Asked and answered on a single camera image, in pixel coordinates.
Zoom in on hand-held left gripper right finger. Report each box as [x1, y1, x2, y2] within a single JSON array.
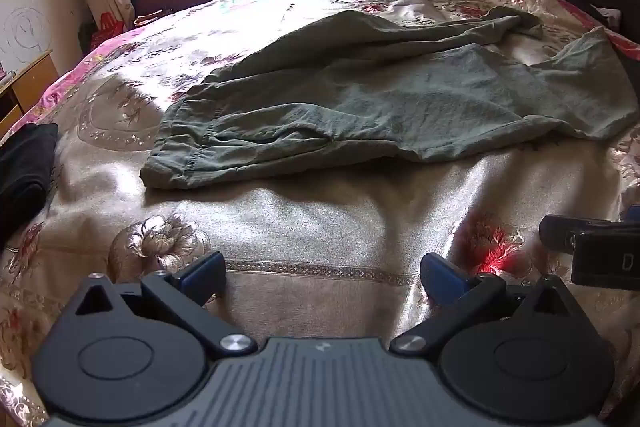
[[389, 251, 577, 356]]

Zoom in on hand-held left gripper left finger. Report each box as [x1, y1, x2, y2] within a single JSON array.
[[66, 250, 259, 359]]

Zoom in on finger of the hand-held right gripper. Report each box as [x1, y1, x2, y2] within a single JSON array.
[[539, 214, 640, 254], [570, 233, 640, 292]]

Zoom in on green pants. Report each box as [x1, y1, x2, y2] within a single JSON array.
[[140, 6, 637, 192]]

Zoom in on floral satin bed blanket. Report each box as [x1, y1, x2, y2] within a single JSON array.
[[0, 0, 640, 427]]

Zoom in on black cloth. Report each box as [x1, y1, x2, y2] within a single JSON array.
[[0, 123, 60, 248]]

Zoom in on wooden bedside cabinet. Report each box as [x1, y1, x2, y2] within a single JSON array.
[[0, 49, 60, 138]]

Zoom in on red bag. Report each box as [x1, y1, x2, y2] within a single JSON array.
[[90, 12, 132, 50]]

